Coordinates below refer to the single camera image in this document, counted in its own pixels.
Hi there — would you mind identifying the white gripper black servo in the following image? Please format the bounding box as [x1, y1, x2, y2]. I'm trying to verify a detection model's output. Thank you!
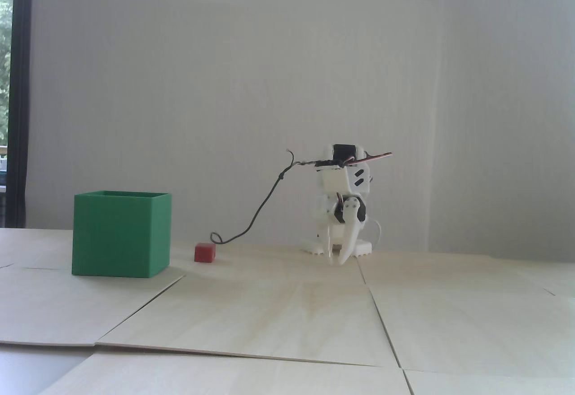
[323, 193, 367, 265]

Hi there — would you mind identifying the green box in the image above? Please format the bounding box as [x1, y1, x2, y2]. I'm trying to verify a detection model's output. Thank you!
[72, 191, 173, 278]

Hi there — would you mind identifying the black window frame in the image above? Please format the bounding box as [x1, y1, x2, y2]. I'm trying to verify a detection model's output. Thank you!
[11, 0, 34, 228]

